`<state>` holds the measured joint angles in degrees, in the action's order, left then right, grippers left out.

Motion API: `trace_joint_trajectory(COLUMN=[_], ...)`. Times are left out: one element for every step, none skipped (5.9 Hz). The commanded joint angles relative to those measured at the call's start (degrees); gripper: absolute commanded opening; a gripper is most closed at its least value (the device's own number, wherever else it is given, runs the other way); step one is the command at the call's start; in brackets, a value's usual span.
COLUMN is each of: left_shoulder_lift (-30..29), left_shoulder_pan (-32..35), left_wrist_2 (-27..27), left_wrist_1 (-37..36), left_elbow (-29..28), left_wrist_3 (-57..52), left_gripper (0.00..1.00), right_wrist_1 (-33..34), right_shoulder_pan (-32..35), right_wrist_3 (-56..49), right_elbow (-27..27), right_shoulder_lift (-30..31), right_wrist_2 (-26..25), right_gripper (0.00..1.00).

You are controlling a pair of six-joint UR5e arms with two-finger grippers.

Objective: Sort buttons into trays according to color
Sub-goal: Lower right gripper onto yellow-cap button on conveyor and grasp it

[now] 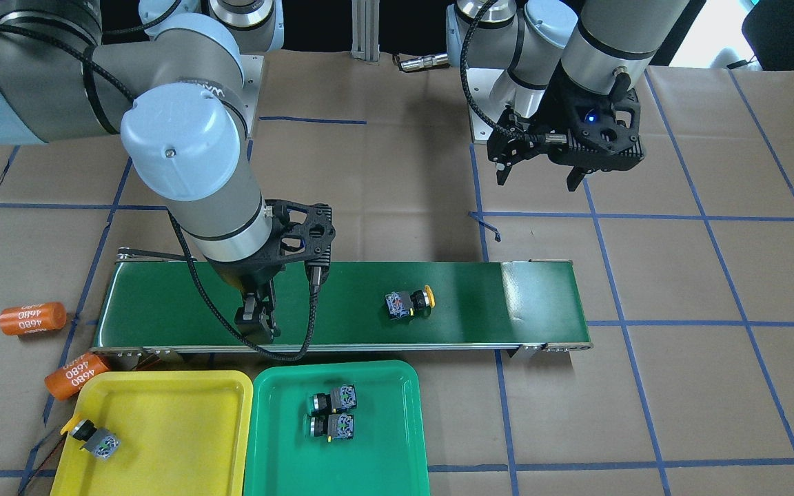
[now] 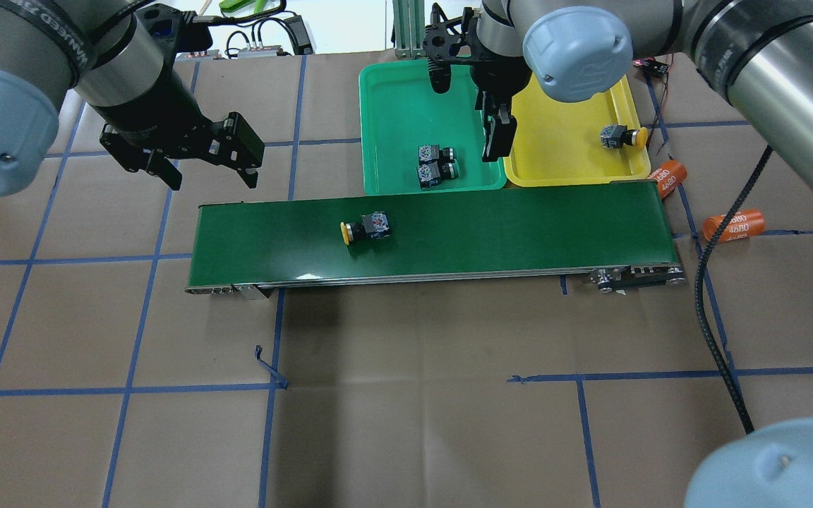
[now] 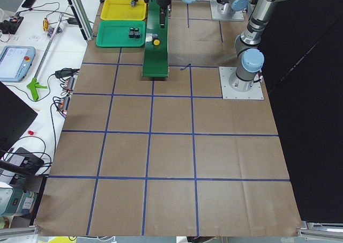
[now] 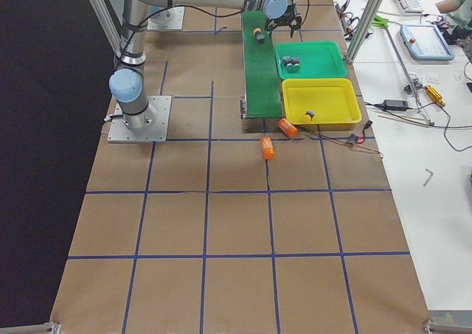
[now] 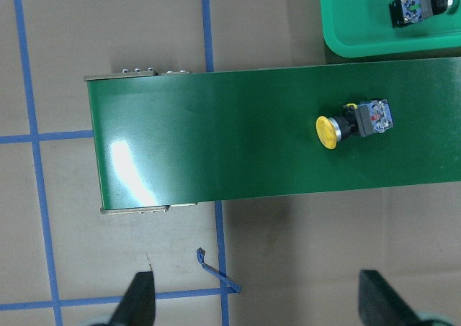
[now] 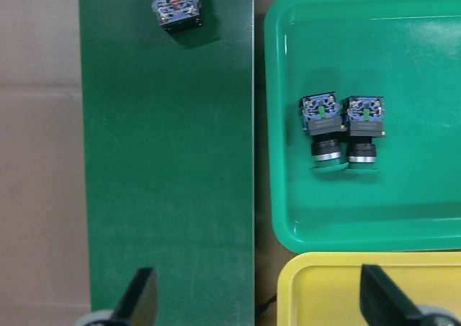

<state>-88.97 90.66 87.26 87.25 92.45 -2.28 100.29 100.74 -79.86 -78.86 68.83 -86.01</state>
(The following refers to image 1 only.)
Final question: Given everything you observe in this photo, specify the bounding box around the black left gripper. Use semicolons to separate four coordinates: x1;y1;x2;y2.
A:
487;65;646;192

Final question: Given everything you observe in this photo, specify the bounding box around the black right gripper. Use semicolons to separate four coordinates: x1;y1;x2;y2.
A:
204;200;335;345

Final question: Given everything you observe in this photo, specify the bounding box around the green mushroom push button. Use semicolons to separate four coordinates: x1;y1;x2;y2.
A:
309;413;355;442
309;384;357;415

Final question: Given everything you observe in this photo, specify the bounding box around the yellow mushroom push button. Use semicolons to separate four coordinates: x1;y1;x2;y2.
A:
384;285;436;320
59;413;122;459

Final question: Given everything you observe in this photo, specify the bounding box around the orange cylinder with white numbers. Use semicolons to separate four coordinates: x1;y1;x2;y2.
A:
0;302;68;336

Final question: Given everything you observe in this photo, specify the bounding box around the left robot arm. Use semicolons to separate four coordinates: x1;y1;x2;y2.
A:
445;1;687;192

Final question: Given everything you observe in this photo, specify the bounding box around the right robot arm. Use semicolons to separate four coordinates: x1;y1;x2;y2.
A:
0;1;335;345

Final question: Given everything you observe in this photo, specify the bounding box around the green conveyor belt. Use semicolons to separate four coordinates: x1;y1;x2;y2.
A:
90;258;592;355

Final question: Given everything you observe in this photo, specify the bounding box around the yellow plastic tray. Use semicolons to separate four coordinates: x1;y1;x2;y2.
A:
52;370;253;495

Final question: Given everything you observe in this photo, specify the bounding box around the green plastic tray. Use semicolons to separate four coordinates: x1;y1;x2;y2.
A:
245;360;431;495

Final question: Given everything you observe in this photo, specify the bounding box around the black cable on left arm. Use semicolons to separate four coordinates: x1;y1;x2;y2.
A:
459;0;549;143

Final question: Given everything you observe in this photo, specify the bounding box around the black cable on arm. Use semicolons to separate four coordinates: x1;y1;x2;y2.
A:
167;207;329;363
459;0;549;143

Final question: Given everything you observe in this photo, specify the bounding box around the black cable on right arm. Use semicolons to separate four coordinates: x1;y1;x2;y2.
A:
167;207;329;363

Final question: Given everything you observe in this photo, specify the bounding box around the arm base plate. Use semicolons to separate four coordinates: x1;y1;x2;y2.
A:
467;68;516;145
239;54;266;138

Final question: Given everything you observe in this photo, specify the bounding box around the aluminium frame post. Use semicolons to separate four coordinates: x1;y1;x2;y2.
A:
350;0;380;65

